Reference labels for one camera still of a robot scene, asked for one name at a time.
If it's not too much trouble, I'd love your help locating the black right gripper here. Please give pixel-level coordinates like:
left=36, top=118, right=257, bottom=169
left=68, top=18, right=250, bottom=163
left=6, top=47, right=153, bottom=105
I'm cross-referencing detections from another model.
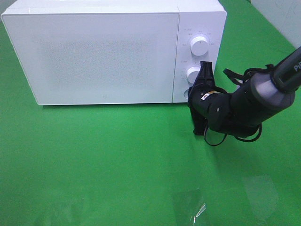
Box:
left=188, top=61, right=227, bottom=136

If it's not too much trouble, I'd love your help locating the white microwave knob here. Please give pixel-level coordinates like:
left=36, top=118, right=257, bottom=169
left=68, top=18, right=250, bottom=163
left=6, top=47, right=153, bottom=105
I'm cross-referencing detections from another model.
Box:
left=186, top=67, right=201, bottom=84
left=190, top=35, right=209, bottom=56

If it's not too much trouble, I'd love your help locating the white microwave door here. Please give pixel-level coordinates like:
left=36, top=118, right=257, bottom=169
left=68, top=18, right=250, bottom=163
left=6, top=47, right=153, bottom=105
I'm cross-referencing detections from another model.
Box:
left=3, top=13, right=179, bottom=105

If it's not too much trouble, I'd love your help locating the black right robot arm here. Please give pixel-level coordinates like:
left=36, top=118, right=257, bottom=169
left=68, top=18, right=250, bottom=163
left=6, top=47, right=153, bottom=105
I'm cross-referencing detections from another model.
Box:
left=188, top=48, right=301, bottom=142

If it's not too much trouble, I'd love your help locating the round microwave door button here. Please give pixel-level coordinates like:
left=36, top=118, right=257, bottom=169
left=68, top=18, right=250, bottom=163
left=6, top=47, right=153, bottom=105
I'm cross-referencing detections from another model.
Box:
left=183, top=89, right=189, bottom=99

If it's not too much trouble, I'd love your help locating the clear tape patch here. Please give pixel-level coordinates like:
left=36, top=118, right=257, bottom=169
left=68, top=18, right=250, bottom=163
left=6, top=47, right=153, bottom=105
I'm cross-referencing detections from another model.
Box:
left=242, top=175, right=278, bottom=218
left=172, top=188, right=210, bottom=226

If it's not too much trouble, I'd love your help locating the green table mat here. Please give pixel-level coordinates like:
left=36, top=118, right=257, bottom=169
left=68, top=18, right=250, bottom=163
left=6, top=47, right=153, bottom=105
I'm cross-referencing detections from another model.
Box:
left=0, top=26, right=301, bottom=226

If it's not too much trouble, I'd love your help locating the white microwave oven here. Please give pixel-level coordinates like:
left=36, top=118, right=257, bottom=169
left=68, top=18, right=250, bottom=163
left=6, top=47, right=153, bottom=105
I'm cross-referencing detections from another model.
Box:
left=1, top=0, right=227, bottom=105

